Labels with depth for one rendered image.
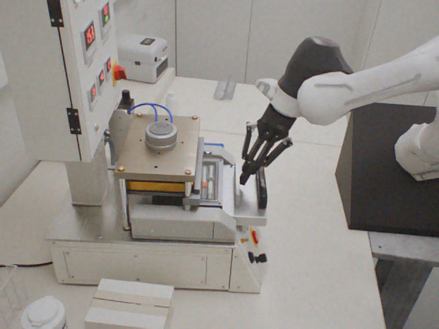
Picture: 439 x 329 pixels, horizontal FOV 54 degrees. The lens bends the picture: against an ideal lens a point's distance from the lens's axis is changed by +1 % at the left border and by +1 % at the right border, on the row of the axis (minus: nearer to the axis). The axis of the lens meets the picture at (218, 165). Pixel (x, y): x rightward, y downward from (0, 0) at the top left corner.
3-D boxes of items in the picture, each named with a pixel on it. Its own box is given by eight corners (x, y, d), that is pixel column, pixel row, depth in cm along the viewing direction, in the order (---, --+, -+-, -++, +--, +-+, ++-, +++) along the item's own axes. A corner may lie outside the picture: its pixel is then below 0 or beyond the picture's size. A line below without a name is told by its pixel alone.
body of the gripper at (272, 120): (269, 110, 98) (251, 142, 103) (302, 123, 99) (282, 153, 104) (266, 95, 104) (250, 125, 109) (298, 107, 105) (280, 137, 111)
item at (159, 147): (90, 201, 101) (83, 155, 93) (117, 132, 126) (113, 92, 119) (193, 205, 102) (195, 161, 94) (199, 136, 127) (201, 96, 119)
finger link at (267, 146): (273, 125, 106) (278, 127, 107) (254, 159, 113) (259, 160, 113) (274, 133, 103) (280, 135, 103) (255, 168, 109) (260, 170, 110)
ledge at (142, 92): (42, 158, 160) (40, 148, 157) (119, 69, 227) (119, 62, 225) (121, 168, 157) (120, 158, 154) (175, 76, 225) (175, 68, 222)
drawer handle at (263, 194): (258, 208, 110) (260, 196, 107) (255, 173, 122) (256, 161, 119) (266, 208, 110) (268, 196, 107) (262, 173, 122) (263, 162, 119)
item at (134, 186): (122, 194, 104) (119, 162, 98) (137, 144, 122) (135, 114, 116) (193, 197, 104) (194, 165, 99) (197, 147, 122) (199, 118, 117)
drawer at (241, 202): (149, 223, 108) (147, 199, 104) (160, 171, 126) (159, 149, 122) (265, 229, 109) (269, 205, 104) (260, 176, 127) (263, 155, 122)
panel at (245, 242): (260, 287, 116) (236, 241, 106) (254, 212, 140) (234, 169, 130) (267, 285, 116) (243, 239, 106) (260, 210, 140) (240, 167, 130)
